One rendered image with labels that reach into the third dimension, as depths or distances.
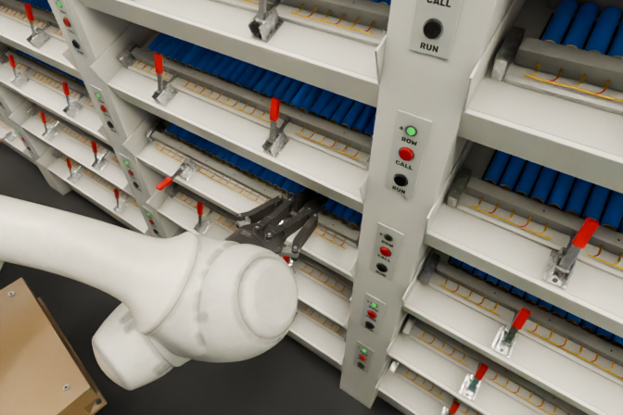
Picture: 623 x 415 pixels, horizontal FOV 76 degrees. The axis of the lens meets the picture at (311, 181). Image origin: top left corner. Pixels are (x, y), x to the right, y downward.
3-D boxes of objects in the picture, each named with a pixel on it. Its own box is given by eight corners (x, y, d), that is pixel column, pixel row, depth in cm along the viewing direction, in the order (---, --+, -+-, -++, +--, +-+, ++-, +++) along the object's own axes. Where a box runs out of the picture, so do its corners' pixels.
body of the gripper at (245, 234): (257, 258, 56) (296, 224, 63) (213, 232, 60) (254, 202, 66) (256, 293, 61) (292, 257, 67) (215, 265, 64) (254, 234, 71)
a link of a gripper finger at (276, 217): (258, 248, 66) (251, 245, 66) (293, 212, 74) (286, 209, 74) (259, 231, 63) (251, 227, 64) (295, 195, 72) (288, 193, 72)
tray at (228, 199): (356, 283, 75) (350, 270, 67) (145, 165, 100) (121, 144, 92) (404, 198, 82) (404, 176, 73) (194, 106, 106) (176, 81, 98)
